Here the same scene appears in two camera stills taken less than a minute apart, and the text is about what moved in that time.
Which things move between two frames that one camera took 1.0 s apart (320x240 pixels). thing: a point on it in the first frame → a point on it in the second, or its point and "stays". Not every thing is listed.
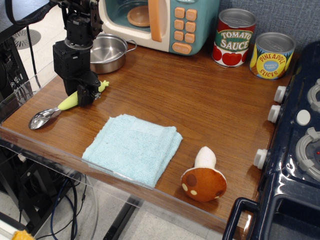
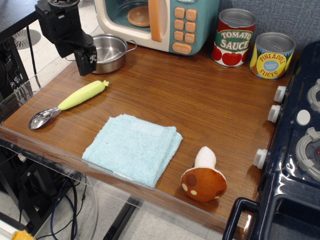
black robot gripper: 71,59 → 60,22
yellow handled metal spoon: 44,115 stays
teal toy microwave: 188,27 stays
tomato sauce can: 235,30 stays
